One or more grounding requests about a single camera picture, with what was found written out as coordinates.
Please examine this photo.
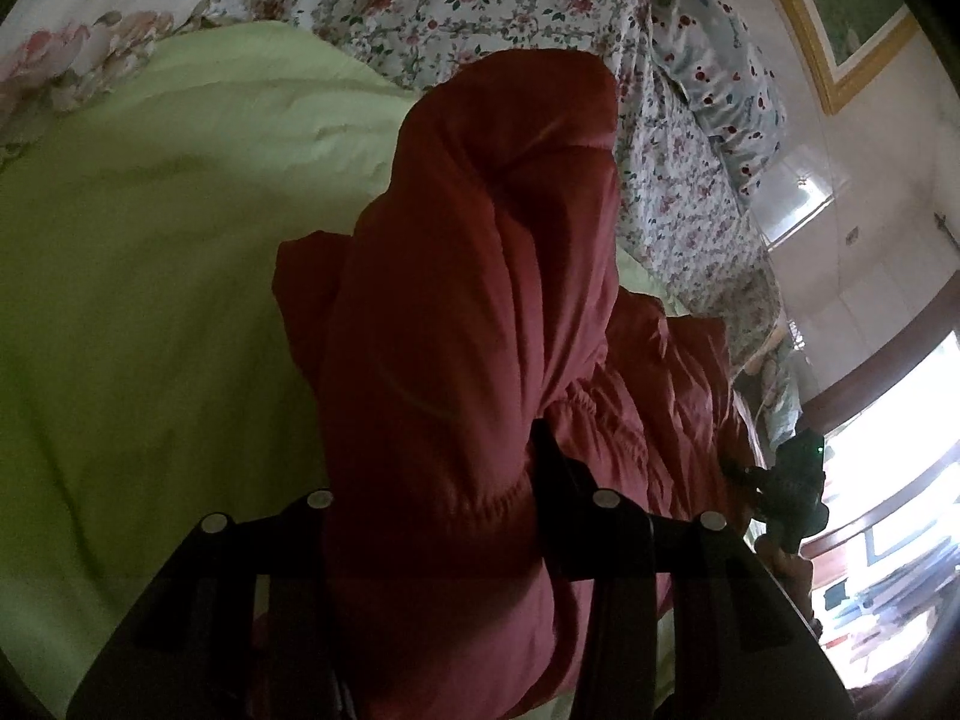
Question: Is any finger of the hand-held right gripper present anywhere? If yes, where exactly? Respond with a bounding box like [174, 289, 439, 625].
[720, 461, 770, 500]

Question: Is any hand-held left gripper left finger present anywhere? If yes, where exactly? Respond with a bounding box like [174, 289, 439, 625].
[64, 487, 361, 720]

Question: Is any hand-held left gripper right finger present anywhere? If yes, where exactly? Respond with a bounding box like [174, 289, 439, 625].
[529, 416, 856, 720]

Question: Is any red quilted jacket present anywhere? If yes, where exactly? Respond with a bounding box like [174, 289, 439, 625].
[251, 47, 758, 720]

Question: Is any person's right hand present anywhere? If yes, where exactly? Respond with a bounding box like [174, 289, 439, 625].
[754, 529, 818, 620]

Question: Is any white floral frilled cloth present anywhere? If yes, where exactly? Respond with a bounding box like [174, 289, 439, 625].
[731, 315, 807, 451]

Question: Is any window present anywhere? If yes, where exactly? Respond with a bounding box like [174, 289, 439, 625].
[806, 315, 960, 563]

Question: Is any light green blanket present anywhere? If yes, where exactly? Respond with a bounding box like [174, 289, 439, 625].
[0, 21, 691, 720]

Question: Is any blue pillow with red dots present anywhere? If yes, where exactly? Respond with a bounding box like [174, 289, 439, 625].
[649, 0, 788, 203]

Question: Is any large floral pillow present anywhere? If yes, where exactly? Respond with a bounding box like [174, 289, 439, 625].
[0, 0, 248, 173]

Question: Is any clear wall fixture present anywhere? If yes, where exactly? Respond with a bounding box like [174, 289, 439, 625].
[757, 142, 837, 241]

